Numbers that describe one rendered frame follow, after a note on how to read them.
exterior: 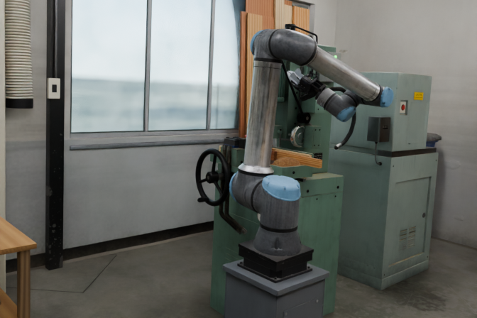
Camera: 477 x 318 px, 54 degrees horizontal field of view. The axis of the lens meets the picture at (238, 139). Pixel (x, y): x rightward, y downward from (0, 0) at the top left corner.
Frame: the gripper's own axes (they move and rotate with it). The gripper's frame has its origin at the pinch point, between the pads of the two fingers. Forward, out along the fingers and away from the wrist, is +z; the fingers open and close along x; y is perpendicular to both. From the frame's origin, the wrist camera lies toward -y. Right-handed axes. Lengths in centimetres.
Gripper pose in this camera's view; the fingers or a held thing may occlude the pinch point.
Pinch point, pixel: (289, 74)
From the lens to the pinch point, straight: 235.7
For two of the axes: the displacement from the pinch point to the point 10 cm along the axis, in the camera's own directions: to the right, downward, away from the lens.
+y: 0.9, -5.5, -8.3
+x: -6.9, 5.6, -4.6
